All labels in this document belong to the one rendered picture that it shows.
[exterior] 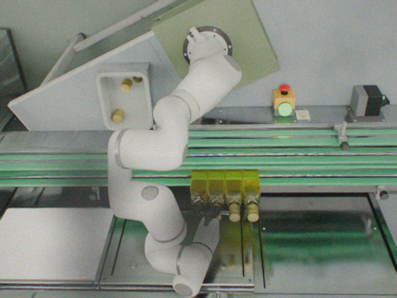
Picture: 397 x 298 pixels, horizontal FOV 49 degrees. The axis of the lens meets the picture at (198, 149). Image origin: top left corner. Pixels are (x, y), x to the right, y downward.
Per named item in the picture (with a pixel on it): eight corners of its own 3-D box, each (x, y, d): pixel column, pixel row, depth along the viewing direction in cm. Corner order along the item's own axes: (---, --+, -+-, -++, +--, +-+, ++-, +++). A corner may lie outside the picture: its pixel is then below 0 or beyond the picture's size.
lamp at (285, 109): (277, 113, 152) (278, 117, 149) (278, 101, 149) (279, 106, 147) (290, 113, 152) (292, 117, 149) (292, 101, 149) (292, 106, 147)
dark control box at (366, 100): (349, 104, 157) (355, 116, 150) (352, 84, 152) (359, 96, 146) (373, 103, 156) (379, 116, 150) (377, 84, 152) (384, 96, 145)
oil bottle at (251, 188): (240, 168, 160) (243, 209, 142) (241, 155, 156) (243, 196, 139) (256, 168, 159) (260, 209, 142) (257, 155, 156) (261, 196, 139)
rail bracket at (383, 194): (365, 183, 162) (375, 209, 151) (368, 169, 158) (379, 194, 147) (376, 183, 162) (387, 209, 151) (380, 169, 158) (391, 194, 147)
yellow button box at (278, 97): (272, 105, 159) (273, 116, 153) (273, 87, 154) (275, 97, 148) (291, 104, 158) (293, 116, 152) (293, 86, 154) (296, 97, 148)
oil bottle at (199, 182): (194, 168, 161) (189, 209, 143) (192, 155, 157) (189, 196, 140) (209, 168, 160) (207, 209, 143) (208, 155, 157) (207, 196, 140)
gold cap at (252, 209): (246, 211, 140) (247, 222, 136) (246, 203, 138) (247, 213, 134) (257, 211, 140) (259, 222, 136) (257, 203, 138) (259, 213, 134)
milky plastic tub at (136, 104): (110, 117, 165) (106, 130, 158) (100, 62, 152) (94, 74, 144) (156, 117, 164) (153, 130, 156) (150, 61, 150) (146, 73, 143)
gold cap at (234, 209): (226, 206, 139) (226, 216, 135) (236, 202, 138) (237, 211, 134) (231, 213, 141) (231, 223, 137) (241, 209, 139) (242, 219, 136)
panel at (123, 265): (7, 211, 164) (-37, 288, 137) (5, 205, 162) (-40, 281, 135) (249, 211, 159) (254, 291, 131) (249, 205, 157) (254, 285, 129)
